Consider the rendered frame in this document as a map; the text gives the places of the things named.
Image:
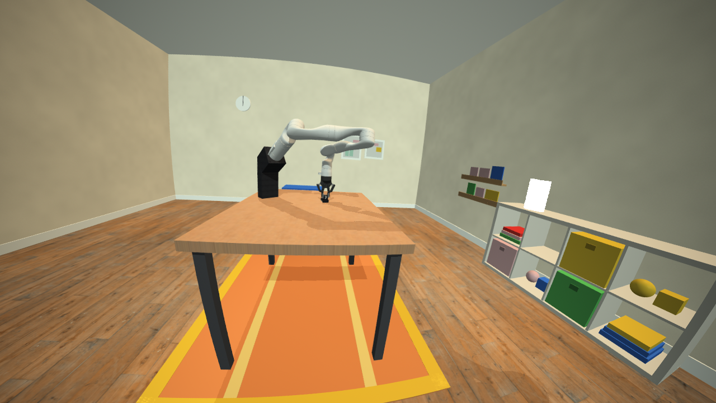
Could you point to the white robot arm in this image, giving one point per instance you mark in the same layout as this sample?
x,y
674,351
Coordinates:
x,y
295,131

